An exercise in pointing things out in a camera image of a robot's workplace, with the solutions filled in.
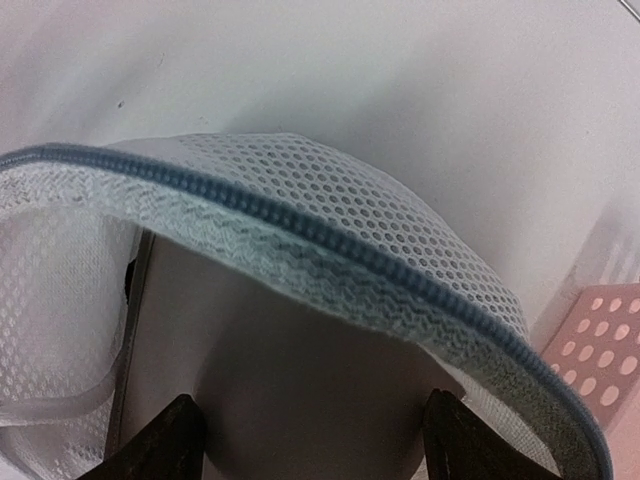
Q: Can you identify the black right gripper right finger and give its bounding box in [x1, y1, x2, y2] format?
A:
[422, 389, 555, 480]

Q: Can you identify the dark grey bra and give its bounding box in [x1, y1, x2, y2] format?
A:
[107, 234, 462, 479]

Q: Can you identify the pink perforated plastic basket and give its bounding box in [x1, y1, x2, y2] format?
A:
[543, 283, 639, 431]

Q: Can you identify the white mesh laundry bag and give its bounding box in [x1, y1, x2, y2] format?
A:
[1, 134, 613, 479]

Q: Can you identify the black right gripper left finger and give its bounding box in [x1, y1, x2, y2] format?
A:
[80, 394, 206, 480]

